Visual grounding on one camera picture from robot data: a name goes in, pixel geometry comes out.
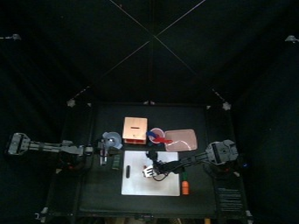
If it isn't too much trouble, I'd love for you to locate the light wooden box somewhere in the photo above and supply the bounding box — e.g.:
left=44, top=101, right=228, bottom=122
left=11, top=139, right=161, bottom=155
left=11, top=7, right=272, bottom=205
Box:
left=121, top=116, right=149, bottom=145

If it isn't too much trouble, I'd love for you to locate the white cutting board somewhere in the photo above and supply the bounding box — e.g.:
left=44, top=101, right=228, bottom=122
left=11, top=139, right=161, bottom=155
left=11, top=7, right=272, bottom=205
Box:
left=120, top=150, right=182, bottom=197

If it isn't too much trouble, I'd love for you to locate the thin diagonal cord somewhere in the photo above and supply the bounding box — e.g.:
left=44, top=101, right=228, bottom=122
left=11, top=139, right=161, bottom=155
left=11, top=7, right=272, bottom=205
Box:
left=70, top=0, right=206, bottom=102
left=106, top=0, right=228, bottom=103

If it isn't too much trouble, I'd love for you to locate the orange toy carrot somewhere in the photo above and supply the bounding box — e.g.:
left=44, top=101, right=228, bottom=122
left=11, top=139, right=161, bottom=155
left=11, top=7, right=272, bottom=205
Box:
left=181, top=171, right=190, bottom=196

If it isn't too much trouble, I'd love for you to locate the small pink bowl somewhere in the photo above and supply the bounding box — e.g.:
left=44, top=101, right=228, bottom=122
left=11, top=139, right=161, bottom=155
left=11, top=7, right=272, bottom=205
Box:
left=148, top=127, right=168, bottom=144

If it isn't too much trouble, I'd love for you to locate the red toy piece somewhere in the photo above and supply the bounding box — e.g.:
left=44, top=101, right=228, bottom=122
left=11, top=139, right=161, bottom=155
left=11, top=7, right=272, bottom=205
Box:
left=153, top=136, right=173, bottom=144

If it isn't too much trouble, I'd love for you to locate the dark green toy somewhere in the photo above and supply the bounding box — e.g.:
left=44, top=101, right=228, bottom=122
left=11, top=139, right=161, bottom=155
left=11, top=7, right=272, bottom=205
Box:
left=110, top=154, right=121, bottom=172

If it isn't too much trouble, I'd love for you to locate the pink plastic tray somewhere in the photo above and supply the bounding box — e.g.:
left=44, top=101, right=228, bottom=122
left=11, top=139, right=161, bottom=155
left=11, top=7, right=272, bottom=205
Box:
left=162, top=129, right=198, bottom=152

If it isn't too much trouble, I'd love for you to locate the blue-grey bowl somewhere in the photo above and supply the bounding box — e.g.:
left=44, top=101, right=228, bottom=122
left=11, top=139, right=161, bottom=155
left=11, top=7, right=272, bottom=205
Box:
left=101, top=131, right=124, bottom=151

